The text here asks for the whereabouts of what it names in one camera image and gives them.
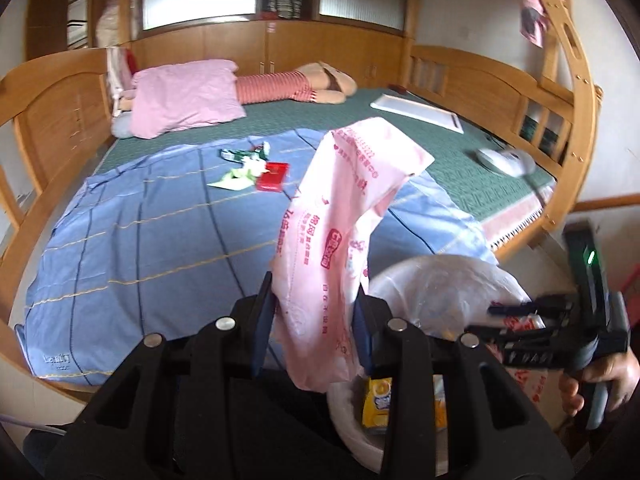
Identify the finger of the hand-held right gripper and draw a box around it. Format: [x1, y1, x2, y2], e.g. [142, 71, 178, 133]
[487, 295, 577, 317]
[462, 326, 583, 370]

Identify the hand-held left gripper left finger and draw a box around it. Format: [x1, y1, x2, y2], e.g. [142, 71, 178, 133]
[47, 272, 281, 480]

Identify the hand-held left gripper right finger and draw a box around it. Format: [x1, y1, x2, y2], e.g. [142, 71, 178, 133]
[350, 285, 573, 480]

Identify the red printed plastic bag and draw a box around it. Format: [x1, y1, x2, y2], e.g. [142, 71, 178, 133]
[495, 310, 571, 423]

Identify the yellow snack packet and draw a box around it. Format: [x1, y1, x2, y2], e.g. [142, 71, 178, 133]
[361, 377, 393, 428]

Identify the trash bin with clear liner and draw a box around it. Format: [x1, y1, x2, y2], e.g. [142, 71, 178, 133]
[325, 255, 533, 476]

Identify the pink plastic bag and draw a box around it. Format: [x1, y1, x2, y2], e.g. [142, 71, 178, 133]
[270, 116, 436, 393]

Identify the person's right hand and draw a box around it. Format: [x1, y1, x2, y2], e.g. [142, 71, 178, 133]
[559, 352, 640, 417]

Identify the blue checked blanket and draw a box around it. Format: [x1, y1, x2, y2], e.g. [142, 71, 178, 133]
[15, 127, 501, 388]

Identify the white paper sheet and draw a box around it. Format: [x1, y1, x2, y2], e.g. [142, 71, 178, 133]
[207, 176, 251, 192]

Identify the red box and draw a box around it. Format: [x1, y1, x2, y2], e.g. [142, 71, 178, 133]
[255, 161, 291, 192]

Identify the white cartoon face pouch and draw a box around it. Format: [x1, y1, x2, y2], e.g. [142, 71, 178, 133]
[475, 147, 536, 177]

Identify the clear green printed wrapper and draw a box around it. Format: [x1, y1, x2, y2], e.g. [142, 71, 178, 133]
[222, 156, 268, 183]

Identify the white board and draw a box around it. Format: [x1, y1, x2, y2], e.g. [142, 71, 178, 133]
[370, 92, 466, 135]

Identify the striped doll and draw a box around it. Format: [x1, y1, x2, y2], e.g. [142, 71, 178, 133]
[235, 62, 358, 106]

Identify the pink pillow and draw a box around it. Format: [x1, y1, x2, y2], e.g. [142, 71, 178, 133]
[131, 59, 247, 140]

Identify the light blue plush pillow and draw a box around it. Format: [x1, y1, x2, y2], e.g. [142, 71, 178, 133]
[110, 110, 136, 139]

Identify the wooden bunk ladder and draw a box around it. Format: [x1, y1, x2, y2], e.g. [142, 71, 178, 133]
[524, 0, 601, 241]

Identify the pink hanging ornament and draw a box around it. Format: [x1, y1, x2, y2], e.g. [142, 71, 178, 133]
[520, 0, 547, 49]

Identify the white pink hanging cloth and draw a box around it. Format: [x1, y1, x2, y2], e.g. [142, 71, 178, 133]
[95, 2, 141, 108]

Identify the white cable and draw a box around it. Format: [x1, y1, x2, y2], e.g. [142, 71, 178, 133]
[0, 412, 66, 433]

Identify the wooden bed frame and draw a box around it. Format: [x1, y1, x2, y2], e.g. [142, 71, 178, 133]
[0, 0, 601, 403]

